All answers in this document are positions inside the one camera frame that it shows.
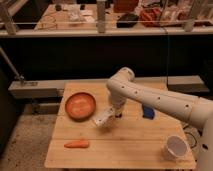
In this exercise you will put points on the white plastic bottle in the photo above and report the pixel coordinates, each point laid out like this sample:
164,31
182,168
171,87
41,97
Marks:
101,119

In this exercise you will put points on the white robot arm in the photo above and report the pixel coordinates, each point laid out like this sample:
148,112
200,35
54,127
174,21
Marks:
196,111

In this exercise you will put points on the orange ceramic bowl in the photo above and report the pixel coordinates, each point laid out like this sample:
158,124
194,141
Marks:
80,106

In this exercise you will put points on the blue sponge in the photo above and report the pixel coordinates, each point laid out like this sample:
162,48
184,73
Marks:
148,112

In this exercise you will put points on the grey metal beam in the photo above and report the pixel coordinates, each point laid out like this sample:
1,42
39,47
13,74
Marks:
54,88

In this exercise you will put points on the orange carrot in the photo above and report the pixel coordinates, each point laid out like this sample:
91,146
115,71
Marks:
77,144

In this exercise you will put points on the black computer mouse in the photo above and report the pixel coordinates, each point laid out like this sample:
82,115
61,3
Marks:
127,20

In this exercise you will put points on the orange tool on shelf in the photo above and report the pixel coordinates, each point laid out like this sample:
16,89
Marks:
148,17

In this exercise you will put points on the white paper cup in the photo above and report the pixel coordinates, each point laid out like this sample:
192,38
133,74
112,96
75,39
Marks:
174,148

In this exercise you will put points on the diagonal metal rod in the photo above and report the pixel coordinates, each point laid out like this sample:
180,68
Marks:
18,76

